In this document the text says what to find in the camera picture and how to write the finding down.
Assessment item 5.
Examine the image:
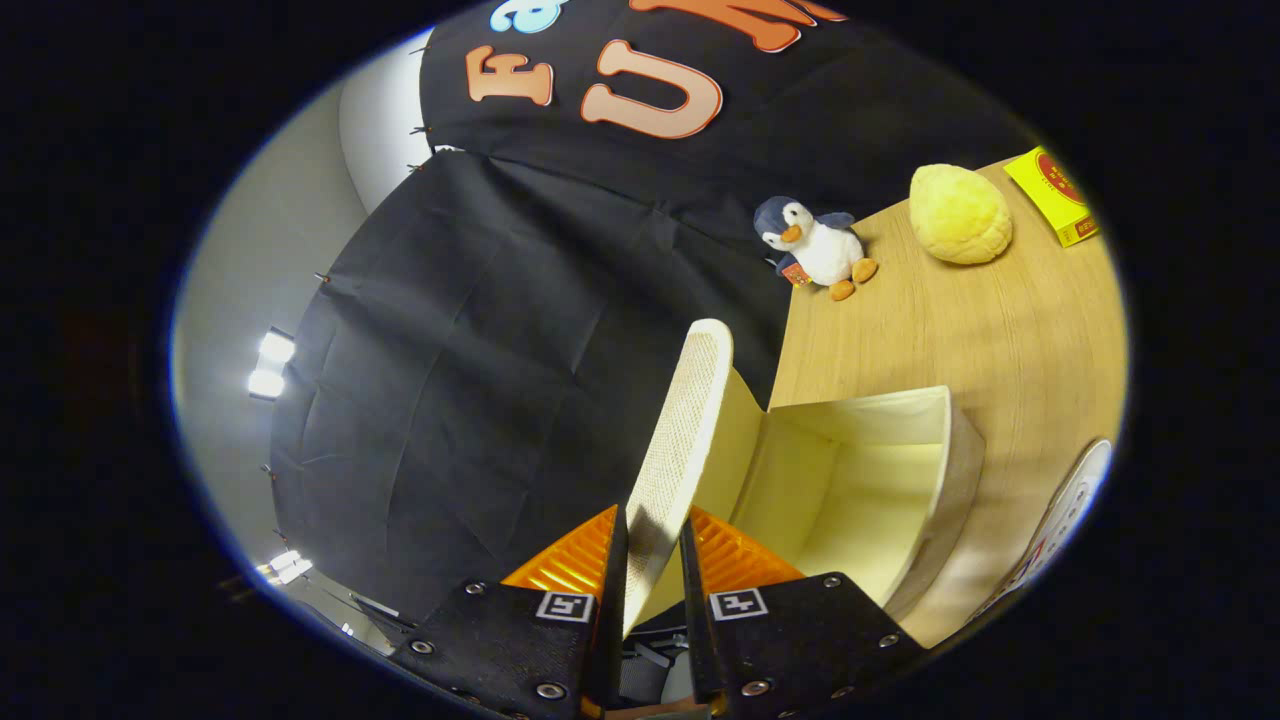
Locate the yellow round plush cushion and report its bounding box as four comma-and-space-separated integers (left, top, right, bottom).
909, 163, 1014, 266

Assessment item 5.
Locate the ceiling light panel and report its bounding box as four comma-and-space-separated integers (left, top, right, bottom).
246, 329, 299, 402

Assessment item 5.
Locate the yellow book with red circle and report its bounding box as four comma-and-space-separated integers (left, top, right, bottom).
1003, 146, 1101, 249

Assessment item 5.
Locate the penguin plush toy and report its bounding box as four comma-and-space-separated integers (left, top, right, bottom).
753, 196, 879, 302

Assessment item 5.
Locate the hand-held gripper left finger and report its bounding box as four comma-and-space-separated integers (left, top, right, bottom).
390, 505, 629, 720

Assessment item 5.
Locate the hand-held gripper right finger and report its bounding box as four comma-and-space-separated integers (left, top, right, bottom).
680, 505, 926, 720

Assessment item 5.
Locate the cream fabric storage box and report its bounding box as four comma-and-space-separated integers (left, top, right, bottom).
622, 318, 987, 641

